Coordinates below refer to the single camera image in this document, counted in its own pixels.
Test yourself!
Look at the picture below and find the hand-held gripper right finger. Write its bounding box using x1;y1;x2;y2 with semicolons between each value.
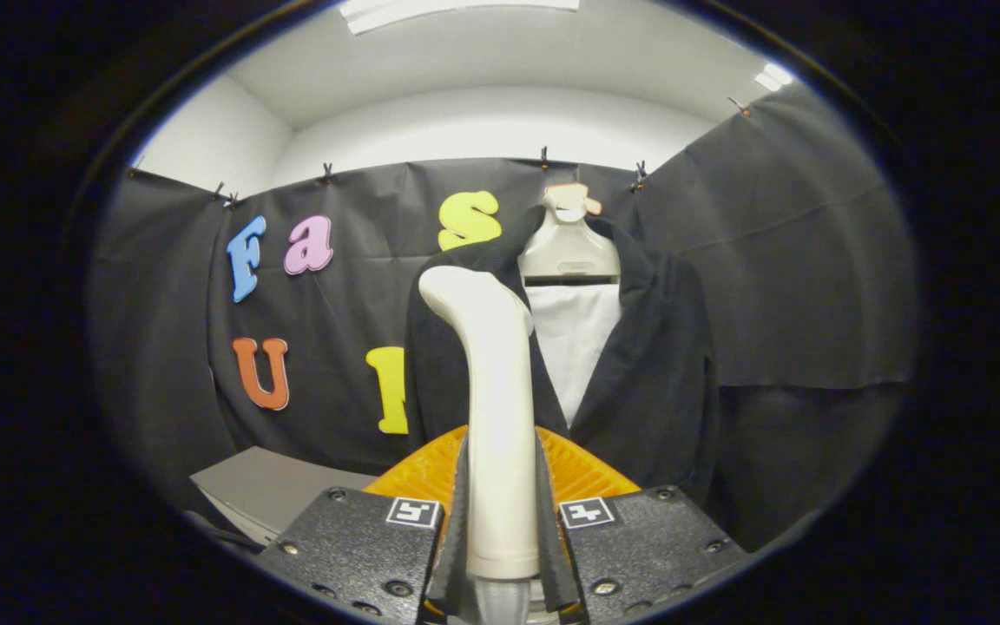
535;424;748;625

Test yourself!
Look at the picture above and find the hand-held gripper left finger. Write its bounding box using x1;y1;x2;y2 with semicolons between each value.
255;424;471;625

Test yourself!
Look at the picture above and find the white garment steamer wand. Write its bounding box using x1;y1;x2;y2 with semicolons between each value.
418;265;543;581

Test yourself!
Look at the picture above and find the black jacket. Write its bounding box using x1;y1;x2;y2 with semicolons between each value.
403;206;720;509

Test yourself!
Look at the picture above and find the grey cabinet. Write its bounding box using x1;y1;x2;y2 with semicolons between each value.
189;445;379;548

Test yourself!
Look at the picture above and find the white padded ironing form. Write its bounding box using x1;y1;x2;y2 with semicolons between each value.
524;282;622;429

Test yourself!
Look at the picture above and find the white plastic hanger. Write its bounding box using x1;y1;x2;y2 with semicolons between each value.
517;187;622;286

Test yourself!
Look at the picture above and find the black backdrop cloth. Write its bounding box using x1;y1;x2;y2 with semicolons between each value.
88;82;918;556

